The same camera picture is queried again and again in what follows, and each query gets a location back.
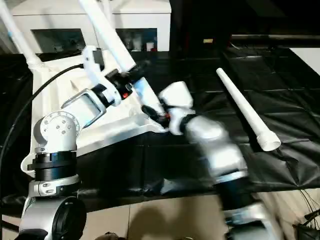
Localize white flat board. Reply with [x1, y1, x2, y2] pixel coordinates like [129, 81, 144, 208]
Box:
[290, 48, 320, 76]

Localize white plastic table leg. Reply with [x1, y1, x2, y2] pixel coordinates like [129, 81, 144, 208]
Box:
[77, 0, 137, 72]
[0, 0, 42, 69]
[216, 68, 282, 152]
[102, 0, 123, 21]

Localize black plastic mat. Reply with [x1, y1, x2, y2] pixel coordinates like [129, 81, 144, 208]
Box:
[0, 47, 320, 211]

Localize white plastic table top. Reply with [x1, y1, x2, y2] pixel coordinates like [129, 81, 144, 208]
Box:
[20, 62, 168, 173]

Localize white glass-door cabinet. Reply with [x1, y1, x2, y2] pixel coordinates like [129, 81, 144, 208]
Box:
[10, 0, 172, 55]

